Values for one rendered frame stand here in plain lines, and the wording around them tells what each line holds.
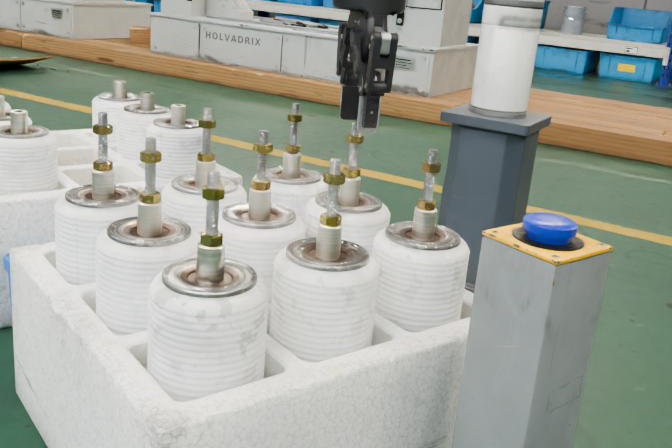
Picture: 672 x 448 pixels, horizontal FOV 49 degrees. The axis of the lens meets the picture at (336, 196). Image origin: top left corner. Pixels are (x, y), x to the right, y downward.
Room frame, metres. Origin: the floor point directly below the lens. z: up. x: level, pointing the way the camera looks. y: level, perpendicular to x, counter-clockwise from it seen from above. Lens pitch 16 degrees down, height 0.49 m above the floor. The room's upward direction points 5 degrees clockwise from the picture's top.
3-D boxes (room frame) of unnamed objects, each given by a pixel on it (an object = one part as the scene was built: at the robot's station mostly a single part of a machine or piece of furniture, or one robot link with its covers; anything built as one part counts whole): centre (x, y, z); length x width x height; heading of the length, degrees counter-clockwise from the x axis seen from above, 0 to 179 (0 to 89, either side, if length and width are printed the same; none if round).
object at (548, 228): (0.53, -0.16, 0.32); 0.04 x 0.04 x 0.02
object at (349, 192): (0.78, -0.01, 0.26); 0.02 x 0.02 x 0.03
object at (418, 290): (0.69, -0.09, 0.16); 0.10 x 0.10 x 0.18
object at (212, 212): (0.54, 0.10, 0.30); 0.01 x 0.01 x 0.08
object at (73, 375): (0.71, 0.08, 0.09); 0.39 x 0.39 x 0.18; 39
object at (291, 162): (0.87, 0.06, 0.26); 0.02 x 0.02 x 0.03
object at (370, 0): (0.78, -0.02, 0.45); 0.08 x 0.08 x 0.09
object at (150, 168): (0.63, 0.17, 0.30); 0.01 x 0.01 x 0.08
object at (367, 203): (0.78, -0.01, 0.25); 0.08 x 0.08 x 0.01
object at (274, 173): (0.87, 0.06, 0.25); 0.08 x 0.08 x 0.01
